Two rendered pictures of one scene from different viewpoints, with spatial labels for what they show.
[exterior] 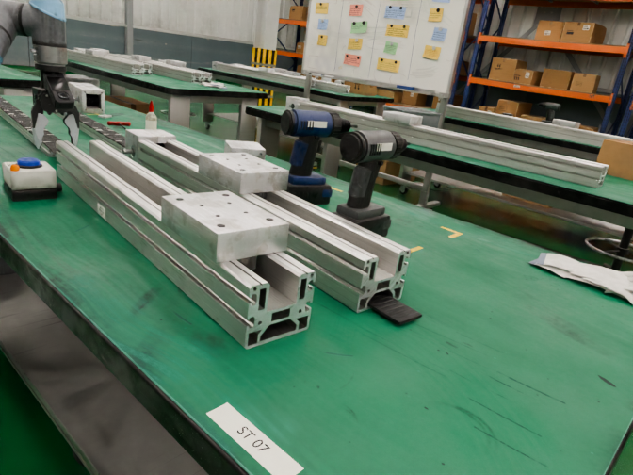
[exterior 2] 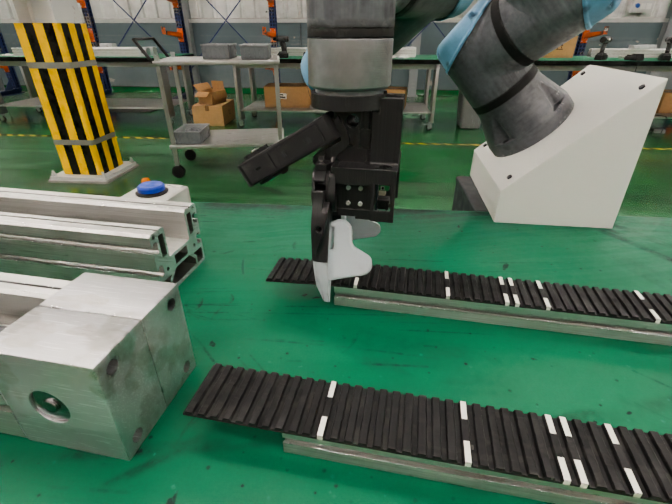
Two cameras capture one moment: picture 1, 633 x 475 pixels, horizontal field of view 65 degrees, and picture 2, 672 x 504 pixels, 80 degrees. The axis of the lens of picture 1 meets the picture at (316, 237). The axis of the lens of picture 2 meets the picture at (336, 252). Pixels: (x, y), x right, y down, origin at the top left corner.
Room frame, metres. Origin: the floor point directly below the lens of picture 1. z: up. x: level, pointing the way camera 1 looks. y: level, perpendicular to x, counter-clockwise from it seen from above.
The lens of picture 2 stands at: (1.59, 0.48, 1.06)
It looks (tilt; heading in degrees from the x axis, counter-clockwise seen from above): 29 degrees down; 144
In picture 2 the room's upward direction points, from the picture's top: straight up
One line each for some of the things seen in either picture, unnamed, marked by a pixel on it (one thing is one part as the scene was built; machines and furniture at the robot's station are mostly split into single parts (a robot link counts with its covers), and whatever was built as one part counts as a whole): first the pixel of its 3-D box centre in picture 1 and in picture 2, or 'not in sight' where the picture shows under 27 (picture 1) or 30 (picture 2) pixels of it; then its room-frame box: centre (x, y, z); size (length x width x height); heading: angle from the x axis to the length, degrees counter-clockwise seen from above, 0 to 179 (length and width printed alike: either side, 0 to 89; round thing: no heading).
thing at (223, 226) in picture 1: (221, 231); not in sight; (0.65, 0.13, 0.87); 0.16 x 0.11 x 0.07; 43
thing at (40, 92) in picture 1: (51, 89); (355, 156); (1.29, 0.72, 0.95); 0.09 x 0.08 x 0.12; 43
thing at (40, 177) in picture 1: (34, 179); (153, 211); (0.96, 0.58, 0.81); 0.10 x 0.08 x 0.06; 133
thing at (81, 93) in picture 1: (86, 99); not in sight; (2.06, 1.01, 0.83); 0.11 x 0.10 x 0.10; 134
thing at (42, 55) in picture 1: (49, 56); (350, 66); (1.28, 0.72, 1.03); 0.08 x 0.08 x 0.05
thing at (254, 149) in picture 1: (239, 162); not in sight; (1.30, 0.23, 0.83); 0.11 x 0.10 x 0.10; 112
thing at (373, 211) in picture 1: (374, 184); not in sight; (1.00, -0.10, 0.89); 0.20 x 0.08 x 0.22; 139
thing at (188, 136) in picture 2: not in sight; (221, 106); (-1.77, 1.73, 0.50); 1.03 x 0.55 x 1.01; 62
